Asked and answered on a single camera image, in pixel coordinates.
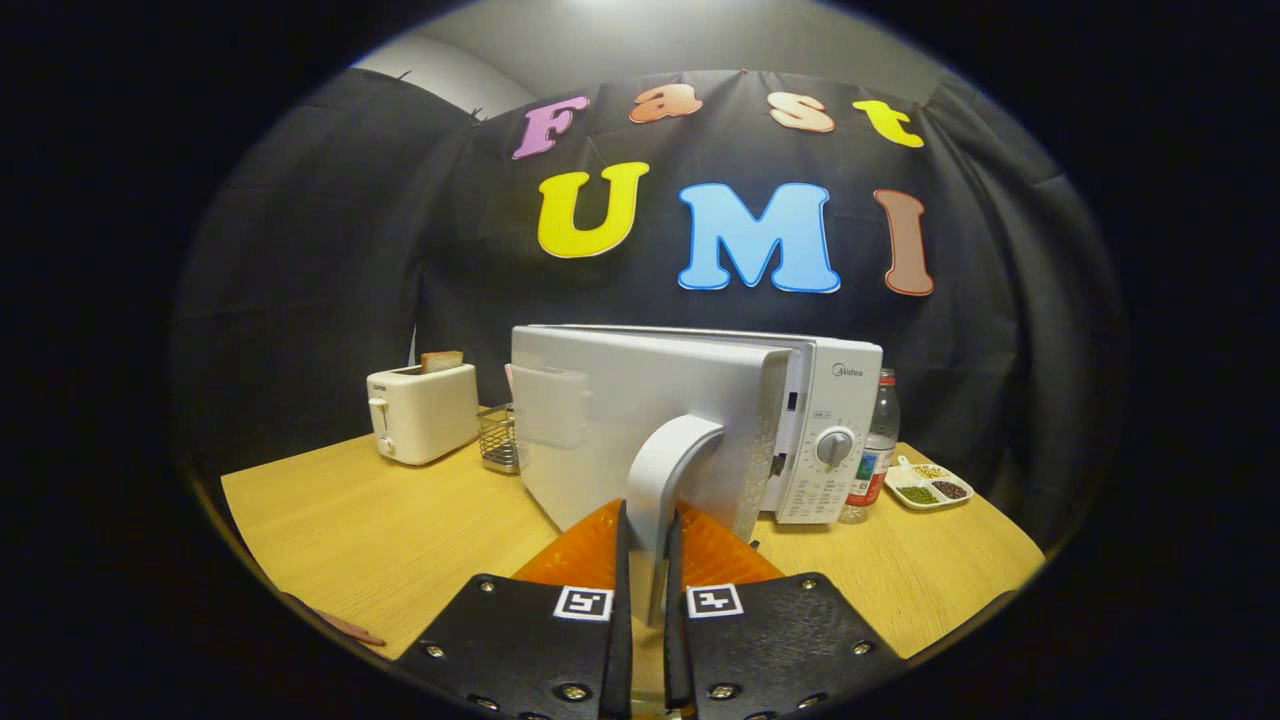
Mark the brown toast slice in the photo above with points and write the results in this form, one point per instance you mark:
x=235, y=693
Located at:
x=442, y=360

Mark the white divided dish of beans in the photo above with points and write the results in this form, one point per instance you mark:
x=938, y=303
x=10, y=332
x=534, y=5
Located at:
x=930, y=492

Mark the cream white toaster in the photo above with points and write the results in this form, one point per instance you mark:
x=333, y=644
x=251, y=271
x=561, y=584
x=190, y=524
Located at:
x=425, y=415

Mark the reddish brown flat object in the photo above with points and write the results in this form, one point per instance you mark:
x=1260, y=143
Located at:
x=345, y=628

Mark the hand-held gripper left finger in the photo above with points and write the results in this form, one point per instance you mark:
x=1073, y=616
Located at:
x=622, y=620

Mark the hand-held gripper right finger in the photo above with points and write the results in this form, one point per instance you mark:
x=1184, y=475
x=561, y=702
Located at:
x=674, y=640

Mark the white microwave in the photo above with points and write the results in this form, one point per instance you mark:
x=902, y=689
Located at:
x=640, y=400

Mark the clear plastic water bottle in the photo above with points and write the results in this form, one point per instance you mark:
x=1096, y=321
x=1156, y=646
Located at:
x=880, y=440

